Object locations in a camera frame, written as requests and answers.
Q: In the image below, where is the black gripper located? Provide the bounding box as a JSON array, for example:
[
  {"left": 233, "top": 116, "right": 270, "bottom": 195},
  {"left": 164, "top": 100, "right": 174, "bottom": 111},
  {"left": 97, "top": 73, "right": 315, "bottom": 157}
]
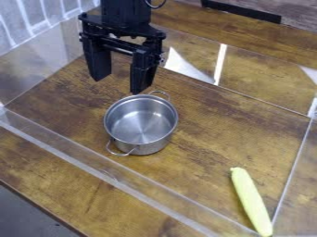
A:
[{"left": 77, "top": 13, "right": 166, "bottom": 94}]

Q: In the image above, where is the green handled metal spoon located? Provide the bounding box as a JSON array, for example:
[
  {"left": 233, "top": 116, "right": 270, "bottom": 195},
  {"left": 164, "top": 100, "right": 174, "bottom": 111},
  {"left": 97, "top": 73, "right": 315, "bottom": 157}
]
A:
[{"left": 230, "top": 168, "right": 273, "bottom": 237}]

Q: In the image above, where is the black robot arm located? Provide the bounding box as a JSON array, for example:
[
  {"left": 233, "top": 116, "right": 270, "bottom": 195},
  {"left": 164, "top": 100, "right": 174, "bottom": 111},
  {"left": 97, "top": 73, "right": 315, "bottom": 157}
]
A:
[{"left": 77, "top": 0, "right": 166, "bottom": 94}]

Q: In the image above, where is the small steel pot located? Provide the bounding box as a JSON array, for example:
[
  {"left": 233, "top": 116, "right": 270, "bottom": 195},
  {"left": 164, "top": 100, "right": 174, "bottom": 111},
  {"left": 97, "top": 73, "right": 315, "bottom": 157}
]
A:
[{"left": 103, "top": 91, "right": 178, "bottom": 156}]

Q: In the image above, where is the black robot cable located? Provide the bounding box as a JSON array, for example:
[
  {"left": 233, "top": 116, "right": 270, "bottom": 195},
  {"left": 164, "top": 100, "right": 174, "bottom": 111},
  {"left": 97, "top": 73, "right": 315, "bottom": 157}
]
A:
[{"left": 142, "top": 0, "right": 168, "bottom": 9}]

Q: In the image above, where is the clear acrylic enclosure wall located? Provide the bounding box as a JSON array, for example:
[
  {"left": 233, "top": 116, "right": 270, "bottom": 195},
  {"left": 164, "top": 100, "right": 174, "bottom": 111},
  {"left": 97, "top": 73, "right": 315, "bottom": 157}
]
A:
[{"left": 0, "top": 20, "right": 317, "bottom": 237}]

